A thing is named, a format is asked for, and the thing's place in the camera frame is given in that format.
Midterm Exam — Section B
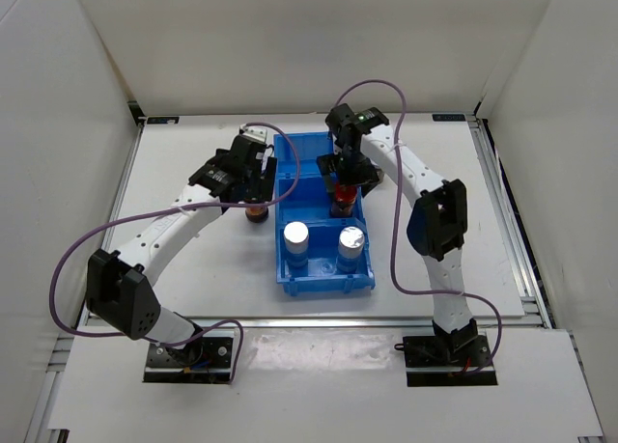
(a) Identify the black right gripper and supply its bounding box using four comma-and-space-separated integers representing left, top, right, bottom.
317, 149, 380, 204

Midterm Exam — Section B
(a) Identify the red lid sauce jar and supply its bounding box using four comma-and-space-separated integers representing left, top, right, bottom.
244, 200, 269, 224
329, 181, 358, 218

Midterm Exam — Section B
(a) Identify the silver lid peppercorn jar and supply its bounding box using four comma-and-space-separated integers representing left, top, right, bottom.
283, 221, 309, 267
337, 226, 365, 273

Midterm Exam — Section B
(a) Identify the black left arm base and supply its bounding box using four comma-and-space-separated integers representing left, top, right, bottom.
142, 329, 238, 385

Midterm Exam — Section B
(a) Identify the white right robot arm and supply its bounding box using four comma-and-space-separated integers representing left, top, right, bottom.
317, 104, 478, 366

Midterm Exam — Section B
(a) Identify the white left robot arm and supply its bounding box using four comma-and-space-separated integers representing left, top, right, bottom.
86, 126, 276, 366

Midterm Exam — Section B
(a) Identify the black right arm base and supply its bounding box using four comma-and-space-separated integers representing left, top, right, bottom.
393, 332, 498, 388

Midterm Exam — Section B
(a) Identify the blue far storage bin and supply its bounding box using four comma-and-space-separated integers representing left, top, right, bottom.
273, 131, 335, 180

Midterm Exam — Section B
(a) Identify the blue storage bin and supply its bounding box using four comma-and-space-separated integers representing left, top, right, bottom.
275, 219, 376, 296
273, 131, 335, 180
275, 176, 366, 228

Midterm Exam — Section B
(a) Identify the blue middle storage bin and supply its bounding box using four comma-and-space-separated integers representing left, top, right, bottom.
275, 176, 366, 228

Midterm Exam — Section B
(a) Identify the blue near storage bin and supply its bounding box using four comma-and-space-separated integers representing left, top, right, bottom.
275, 219, 376, 296

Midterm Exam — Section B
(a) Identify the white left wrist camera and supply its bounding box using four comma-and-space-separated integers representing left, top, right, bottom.
239, 125, 268, 145

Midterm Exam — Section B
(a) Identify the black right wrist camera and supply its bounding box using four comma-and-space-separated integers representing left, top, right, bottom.
324, 103, 354, 138

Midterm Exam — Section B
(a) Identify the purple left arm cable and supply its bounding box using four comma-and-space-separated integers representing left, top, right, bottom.
50, 122, 303, 384

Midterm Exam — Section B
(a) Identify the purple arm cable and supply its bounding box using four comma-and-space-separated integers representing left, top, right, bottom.
50, 122, 303, 384
333, 79, 503, 376

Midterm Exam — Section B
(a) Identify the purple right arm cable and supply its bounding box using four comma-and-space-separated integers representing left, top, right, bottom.
333, 79, 503, 376

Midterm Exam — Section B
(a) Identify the aluminium table edge rail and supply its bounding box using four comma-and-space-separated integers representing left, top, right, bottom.
81, 315, 547, 329

